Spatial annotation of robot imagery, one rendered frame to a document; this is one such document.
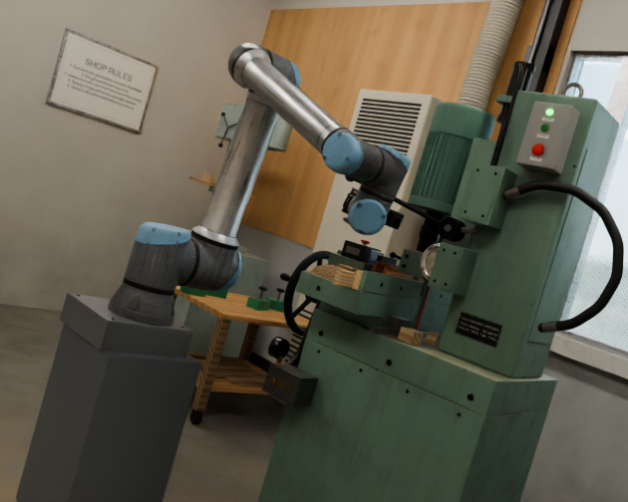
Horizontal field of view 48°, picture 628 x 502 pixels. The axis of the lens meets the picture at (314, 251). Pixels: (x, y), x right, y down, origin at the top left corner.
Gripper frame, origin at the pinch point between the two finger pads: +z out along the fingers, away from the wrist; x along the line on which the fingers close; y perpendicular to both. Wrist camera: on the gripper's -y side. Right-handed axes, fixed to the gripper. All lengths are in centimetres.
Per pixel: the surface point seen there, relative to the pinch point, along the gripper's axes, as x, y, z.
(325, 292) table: 23.6, 2.4, -24.6
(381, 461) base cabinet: 55, -28, -37
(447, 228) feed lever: -5.1, -19.4, -22.0
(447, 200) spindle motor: -11.3, -18.7, -8.2
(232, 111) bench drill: 2, 80, 237
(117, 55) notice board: 1, 160, 244
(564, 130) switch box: -39, -32, -33
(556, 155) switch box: -33, -33, -34
